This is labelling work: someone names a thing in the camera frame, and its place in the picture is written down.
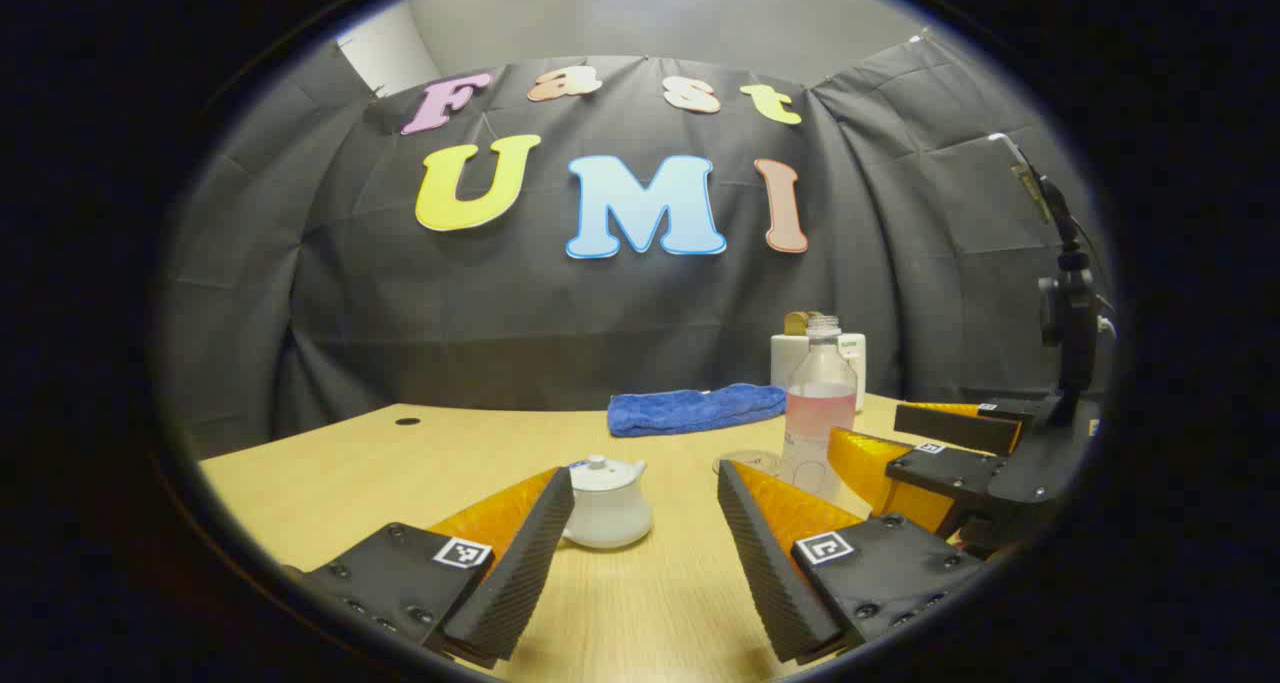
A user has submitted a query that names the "black backdrop cloth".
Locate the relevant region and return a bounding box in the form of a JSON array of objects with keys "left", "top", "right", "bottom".
[{"left": 160, "top": 28, "right": 1111, "bottom": 459}]

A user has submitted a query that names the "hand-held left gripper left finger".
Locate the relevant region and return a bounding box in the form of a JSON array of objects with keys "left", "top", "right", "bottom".
[{"left": 283, "top": 466, "right": 577, "bottom": 664}]

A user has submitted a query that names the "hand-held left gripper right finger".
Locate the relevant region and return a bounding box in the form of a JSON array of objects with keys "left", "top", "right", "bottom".
[{"left": 716, "top": 459, "right": 991, "bottom": 664}]

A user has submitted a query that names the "white ceramic teacup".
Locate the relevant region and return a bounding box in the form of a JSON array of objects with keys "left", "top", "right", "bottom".
[{"left": 562, "top": 468, "right": 653, "bottom": 550}]

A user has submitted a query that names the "white container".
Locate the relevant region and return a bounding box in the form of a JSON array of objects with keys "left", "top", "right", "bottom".
[{"left": 770, "top": 331, "right": 867, "bottom": 412}]

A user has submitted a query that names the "blue towel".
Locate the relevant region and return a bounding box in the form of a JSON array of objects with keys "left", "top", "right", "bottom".
[{"left": 607, "top": 383, "right": 788, "bottom": 438}]

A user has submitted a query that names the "clear glass coaster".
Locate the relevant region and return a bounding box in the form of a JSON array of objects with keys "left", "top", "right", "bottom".
[{"left": 712, "top": 449, "right": 787, "bottom": 478}]

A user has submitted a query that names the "clear water bottle pink label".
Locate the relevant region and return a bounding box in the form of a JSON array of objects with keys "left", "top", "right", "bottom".
[{"left": 778, "top": 314, "right": 859, "bottom": 500}]

